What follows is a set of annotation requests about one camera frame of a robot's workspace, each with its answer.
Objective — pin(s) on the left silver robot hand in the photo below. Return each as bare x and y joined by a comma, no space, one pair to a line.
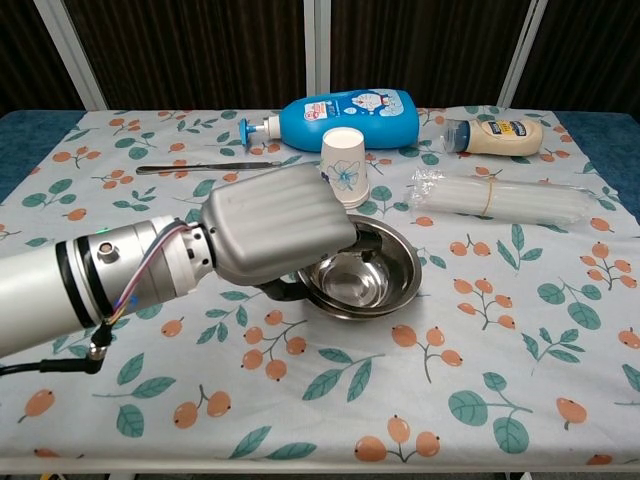
275,225

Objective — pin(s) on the steel bowl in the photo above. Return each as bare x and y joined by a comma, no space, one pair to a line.
402,301
365,316
350,285

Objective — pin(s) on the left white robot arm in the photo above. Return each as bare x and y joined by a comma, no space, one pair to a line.
75,280

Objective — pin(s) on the upside-down white paper cup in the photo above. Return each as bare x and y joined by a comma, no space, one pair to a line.
347,165

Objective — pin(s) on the steel table knife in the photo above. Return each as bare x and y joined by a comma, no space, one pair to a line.
200,166

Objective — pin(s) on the blue pump detergent bottle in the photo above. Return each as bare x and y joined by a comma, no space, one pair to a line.
300,125

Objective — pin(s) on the dark ribbed partition panel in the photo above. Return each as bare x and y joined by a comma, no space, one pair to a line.
200,50
415,45
30,55
585,50

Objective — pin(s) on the floral print tablecloth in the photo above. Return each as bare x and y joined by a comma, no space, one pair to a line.
450,350

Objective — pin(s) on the mayonnaise squeeze bottle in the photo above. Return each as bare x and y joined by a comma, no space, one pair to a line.
500,136

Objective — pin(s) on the white partition frame post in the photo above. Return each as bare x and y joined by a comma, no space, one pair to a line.
70,55
317,50
522,50

